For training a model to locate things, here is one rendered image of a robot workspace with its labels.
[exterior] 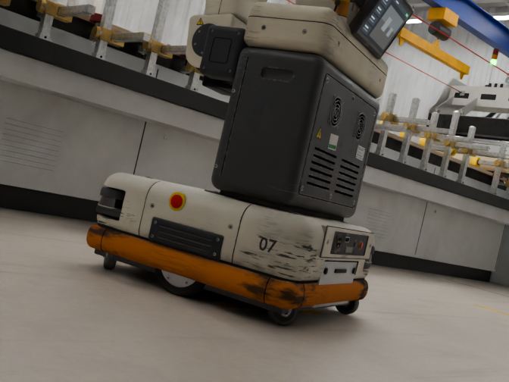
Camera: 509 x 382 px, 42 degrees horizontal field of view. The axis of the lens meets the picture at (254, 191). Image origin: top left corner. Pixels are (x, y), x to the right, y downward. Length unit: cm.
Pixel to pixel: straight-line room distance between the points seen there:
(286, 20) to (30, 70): 130
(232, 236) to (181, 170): 176
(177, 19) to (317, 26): 1018
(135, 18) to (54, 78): 862
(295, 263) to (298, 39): 57
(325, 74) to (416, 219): 337
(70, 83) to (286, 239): 149
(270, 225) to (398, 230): 327
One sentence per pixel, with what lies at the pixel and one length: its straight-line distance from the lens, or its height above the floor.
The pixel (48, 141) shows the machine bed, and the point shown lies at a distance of 305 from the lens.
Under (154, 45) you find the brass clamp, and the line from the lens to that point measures 303.
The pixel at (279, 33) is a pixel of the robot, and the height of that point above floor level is 73.
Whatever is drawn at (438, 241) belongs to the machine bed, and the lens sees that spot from 534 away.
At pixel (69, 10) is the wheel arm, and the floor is 82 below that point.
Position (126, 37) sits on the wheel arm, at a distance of 282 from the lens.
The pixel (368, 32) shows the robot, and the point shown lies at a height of 81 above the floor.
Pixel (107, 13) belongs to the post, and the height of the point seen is 89.
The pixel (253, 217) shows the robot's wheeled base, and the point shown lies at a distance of 167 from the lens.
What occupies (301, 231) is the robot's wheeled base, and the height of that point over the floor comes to 24.
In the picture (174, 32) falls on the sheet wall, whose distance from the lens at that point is 1183.
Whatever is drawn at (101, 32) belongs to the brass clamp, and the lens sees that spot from 289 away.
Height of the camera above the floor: 32
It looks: level
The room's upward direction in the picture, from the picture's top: 13 degrees clockwise
